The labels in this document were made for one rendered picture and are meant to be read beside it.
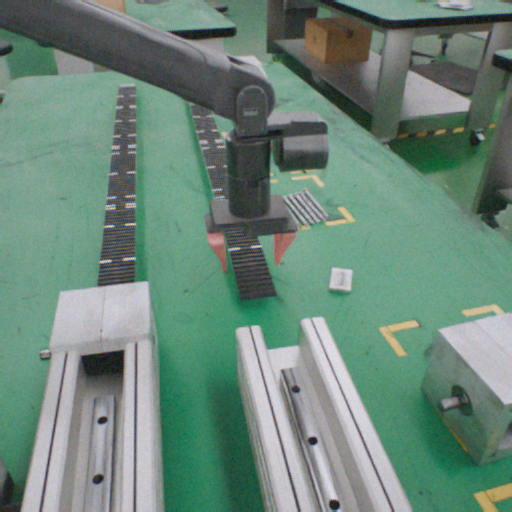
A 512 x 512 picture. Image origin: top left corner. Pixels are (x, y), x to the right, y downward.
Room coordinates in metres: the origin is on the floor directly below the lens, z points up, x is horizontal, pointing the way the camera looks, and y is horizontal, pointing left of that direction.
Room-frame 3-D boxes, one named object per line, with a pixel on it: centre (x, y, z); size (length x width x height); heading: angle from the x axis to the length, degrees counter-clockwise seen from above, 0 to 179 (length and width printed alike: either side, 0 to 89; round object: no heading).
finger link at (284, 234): (0.60, -0.02, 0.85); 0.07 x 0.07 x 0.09; 11
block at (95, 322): (0.41, 0.18, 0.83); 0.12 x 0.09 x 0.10; 101
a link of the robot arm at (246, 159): (0.59, 0.00, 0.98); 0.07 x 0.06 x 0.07; 100
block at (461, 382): (0.34, -0.24, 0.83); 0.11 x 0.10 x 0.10; 108
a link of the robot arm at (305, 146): (0.60, -0.03, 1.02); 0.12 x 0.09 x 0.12; 100
